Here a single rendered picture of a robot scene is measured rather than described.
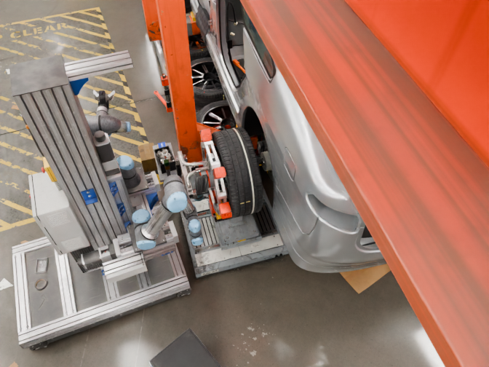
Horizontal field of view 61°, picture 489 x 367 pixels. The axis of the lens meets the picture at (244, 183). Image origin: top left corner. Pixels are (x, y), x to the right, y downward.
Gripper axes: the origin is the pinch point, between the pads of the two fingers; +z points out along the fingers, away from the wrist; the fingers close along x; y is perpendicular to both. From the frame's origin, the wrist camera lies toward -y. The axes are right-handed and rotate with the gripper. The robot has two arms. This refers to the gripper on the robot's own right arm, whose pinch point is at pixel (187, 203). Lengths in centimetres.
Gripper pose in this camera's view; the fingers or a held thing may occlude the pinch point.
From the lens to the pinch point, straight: 301.7
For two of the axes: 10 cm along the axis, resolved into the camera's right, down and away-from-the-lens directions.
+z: -2.8, -7.6, 5.9
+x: -9.6, 2.2, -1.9
